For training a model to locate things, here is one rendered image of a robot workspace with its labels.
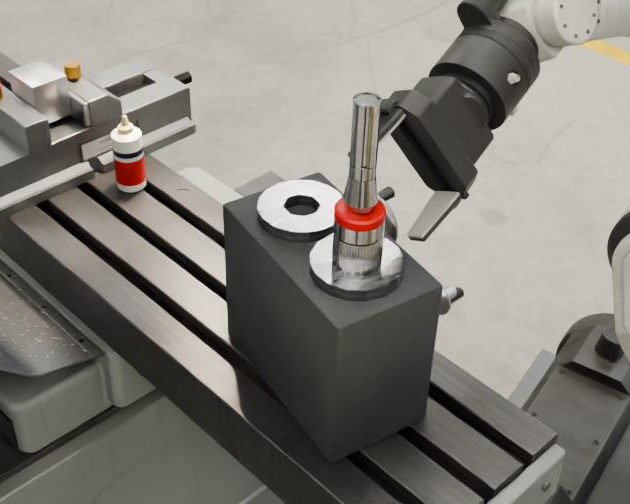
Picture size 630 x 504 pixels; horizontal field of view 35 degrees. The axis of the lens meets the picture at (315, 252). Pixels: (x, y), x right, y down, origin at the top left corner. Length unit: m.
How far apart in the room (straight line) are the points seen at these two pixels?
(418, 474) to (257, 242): 0.28
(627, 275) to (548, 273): 1.56
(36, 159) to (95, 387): 0.31
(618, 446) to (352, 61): 2.35
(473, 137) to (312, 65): 2.70
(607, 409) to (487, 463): 0.60
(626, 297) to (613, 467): 0.40
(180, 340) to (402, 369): 0.29
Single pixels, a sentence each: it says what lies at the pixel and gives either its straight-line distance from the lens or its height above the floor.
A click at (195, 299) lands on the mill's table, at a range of 1.21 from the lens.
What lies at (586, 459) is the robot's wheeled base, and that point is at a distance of 1.56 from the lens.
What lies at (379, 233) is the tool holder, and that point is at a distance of 0.91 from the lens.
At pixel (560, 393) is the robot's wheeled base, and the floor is 0.59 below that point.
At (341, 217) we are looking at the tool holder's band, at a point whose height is 1.20.
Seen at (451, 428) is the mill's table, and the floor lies 0.94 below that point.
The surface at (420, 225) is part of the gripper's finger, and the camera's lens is 0.97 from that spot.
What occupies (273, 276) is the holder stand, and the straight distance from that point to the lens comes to 0.98.
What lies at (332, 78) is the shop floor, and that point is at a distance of 3.58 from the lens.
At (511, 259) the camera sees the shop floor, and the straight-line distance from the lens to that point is 2.82.
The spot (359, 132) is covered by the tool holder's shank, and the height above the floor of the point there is 1.29.
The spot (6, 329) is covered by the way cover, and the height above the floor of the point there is 0.89.
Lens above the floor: 1.74
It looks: 39 degrees down
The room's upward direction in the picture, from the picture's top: 2 degrees clockwise
